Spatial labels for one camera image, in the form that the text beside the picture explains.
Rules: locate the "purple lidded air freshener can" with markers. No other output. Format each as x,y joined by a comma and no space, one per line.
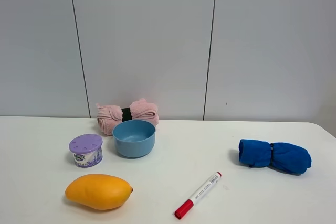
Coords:
86,150

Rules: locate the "blue plastic bowl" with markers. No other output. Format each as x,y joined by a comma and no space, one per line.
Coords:
134,138

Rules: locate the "pink rolled towel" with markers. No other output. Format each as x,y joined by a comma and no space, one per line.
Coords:
109,116

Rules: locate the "red white marker pen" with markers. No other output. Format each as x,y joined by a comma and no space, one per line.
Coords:
197,196

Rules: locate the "yellow mango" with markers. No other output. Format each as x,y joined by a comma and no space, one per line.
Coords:
99,191

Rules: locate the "blue rolled cloth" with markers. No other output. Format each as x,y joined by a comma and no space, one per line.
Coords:
285,157

